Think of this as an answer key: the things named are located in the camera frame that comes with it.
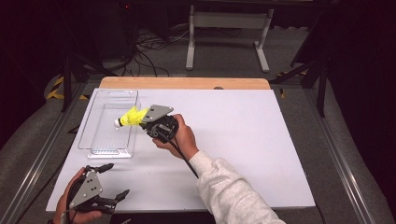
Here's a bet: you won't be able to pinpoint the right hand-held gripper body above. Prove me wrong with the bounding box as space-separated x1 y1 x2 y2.
139 104 180 140

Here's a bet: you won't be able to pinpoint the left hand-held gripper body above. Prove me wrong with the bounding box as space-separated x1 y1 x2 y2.
65 165 118 216

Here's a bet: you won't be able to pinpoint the clear plastic tray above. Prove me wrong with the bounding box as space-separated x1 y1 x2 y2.
78 89 142 160

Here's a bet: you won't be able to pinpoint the person's left hand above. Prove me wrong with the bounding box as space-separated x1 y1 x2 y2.
52 167 104 224

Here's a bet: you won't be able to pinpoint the person's right hand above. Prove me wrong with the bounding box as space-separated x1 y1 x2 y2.
152 113 201 161

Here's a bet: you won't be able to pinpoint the black tripod stand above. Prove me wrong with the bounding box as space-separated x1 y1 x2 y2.
60 52 120 113

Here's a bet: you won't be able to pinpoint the white table mat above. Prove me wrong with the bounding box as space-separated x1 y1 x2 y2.
46 88 316 213

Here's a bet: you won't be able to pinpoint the yellow black floor tape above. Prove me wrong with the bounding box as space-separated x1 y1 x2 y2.
46 76 90 101

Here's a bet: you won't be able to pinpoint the black metal stand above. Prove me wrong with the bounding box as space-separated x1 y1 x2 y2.
269 12 331 119

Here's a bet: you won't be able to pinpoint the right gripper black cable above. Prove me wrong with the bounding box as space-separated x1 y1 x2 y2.
157 130 200 180

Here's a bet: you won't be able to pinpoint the aluminium rail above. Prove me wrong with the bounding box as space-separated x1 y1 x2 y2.
303 88 375 224
0 82 92 224

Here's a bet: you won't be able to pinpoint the black floor cables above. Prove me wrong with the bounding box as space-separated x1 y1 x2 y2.
124 29 191 77

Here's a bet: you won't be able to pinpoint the white metal stand frame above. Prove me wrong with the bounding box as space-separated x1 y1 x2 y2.
185 4 275 74

